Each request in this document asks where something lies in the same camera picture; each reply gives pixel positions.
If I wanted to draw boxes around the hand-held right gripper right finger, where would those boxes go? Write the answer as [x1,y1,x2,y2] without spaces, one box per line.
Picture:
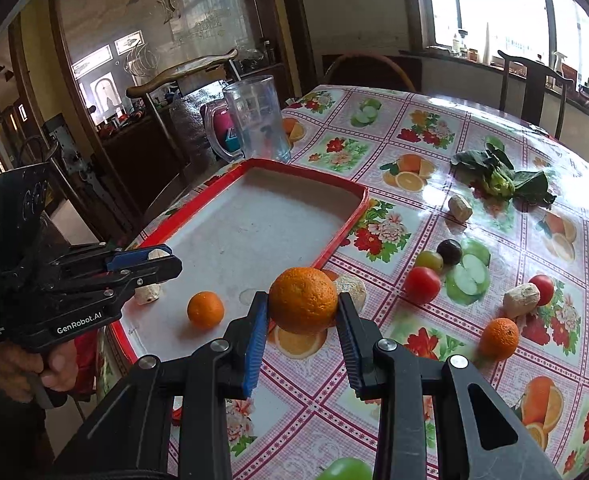
[335,292,560,480]

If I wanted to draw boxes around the wooden chair with curved rail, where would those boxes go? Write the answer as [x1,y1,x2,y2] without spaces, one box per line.
[124,49,242,171]

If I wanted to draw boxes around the red rimmed white tray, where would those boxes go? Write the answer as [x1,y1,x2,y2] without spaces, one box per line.
[105,157,370,423]

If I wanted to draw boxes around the etched glass partition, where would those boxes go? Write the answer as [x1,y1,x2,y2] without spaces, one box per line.
[49,0,270,126]

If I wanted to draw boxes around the clear plastic pitcher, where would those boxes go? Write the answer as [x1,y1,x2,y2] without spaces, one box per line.
[223,75,293,163]

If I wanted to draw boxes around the red tomato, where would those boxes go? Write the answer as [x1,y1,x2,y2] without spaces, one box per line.
[529,274,555,307]
[403,266,442,305]

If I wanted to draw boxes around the small bread slices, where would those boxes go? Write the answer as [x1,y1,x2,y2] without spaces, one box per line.
[503,282,543,320]

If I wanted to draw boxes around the orange mandarin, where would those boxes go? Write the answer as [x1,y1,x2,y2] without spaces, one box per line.
[268,266,339,335]
[479,317,520,361]
[187,291,225,330]

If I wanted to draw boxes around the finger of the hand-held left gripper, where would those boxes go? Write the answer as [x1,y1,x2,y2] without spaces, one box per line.
[54,243,173,272]
[74,255,183,302]

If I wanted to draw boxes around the dark wooden chair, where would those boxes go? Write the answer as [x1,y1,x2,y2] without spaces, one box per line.
[497,50,575,138]

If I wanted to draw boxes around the person's left hand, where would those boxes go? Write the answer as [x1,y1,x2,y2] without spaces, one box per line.
[0,342,79,403]

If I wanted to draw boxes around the green round fruit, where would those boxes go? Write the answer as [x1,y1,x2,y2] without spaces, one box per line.
[317,457,374,480]

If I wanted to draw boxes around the floral fruit printed tablecloth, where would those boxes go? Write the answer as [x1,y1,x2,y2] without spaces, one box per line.
[94,85,589,480]

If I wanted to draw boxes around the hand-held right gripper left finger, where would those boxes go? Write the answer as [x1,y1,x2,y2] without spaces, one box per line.
[54,291,270,480]

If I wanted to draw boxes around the window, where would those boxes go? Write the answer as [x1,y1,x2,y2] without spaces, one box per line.
[419,0,589,91]

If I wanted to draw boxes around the beige bread piece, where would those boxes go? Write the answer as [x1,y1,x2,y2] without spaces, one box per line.
[333,274,368,311]

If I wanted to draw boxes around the dark purple plum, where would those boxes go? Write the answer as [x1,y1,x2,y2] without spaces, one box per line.
[436,239,464,267]

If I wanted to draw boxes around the round back rattan chair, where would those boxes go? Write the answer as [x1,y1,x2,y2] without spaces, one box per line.
[322,52,420,93]

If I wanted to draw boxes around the green leafy vegetable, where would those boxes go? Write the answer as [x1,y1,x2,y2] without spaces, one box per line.
[451,142,558,207]

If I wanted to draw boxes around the green grape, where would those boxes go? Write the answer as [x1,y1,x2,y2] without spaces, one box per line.
[415,250,444,273]

